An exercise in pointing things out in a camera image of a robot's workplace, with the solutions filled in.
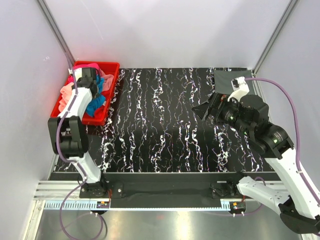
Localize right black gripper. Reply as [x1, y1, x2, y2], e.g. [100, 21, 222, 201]
[191, 91, 253, 137]

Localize blue t shirt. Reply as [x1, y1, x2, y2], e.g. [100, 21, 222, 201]
[85, 74, 106, 118]

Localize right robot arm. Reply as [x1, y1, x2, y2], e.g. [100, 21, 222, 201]
[192, 93, 320, 235]

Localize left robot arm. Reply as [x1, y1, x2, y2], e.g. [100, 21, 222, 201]
[47, 67, 108, 198]

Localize hot pink t shirt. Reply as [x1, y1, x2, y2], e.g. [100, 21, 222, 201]
[66, 63, 101, 84]

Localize dusty pink t shirt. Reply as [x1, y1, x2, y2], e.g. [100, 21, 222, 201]
[100, 70, 114, 92]

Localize peach t shirt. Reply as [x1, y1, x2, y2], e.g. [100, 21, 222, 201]
[58, 82, 74, 112]

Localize folded dark grey t shirt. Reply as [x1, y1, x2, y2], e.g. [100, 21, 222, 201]
[213, 70, 252, 95]

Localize red t shirt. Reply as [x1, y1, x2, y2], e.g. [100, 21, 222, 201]
[85, 91, 109, 119]

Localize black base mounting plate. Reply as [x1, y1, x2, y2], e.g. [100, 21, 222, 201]
[79, 172, 245, 210]

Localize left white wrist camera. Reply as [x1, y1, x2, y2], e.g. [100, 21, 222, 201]
[70, 67, 82, 81]

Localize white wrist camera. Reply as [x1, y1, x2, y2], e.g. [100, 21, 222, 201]
[70, 67, 82, 81]
[227, 76, 250, 102]

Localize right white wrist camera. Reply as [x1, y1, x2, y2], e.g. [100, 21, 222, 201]
[227, 76, 250, 102]

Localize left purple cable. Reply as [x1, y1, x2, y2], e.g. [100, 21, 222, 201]
[55, 52, 108, 240]

